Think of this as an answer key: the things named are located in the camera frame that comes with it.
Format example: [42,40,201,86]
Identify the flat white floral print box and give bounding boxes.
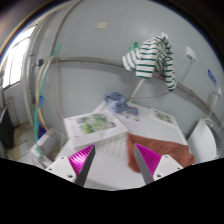
[148,107,175,127]

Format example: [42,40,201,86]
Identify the green white striped garment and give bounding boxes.
[121,34,178,93]

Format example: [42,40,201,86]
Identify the brown towel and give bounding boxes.
[125,133,197,174]

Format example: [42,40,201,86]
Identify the blue wall sign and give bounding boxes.
[207,68,218,87]

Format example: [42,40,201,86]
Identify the printed paper sheet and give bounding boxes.
[113,103,144,134]

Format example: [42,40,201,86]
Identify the wall tap with white hose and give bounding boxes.
[208,85,224,121]

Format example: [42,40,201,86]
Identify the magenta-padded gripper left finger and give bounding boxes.
[45,144,97,188]

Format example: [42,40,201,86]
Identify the white washing machine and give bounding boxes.
[186,118,224,164]

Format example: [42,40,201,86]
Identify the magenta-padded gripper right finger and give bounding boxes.
[134,143,184,185]

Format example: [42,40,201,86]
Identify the grey horizontal wall pipe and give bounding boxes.
[49,56,224,128]

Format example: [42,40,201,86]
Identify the blue crumpled cloth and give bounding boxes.
[104,91,129,113]

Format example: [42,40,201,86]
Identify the white plastic pipe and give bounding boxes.
[129,78,147,103]

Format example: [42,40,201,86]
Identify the white sheet with grid print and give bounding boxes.
[99,132,129,158]

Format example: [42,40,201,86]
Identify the green hose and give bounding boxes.
[33,43,63,158]

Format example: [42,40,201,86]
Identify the window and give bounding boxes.
[1,26,36,89]

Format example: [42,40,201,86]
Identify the white wall socket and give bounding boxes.
[184,45,198,63]

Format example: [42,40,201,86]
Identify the white box with floral print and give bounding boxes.
[63,111,129,149]

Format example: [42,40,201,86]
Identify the grey cable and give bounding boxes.
[131,58,194,101]

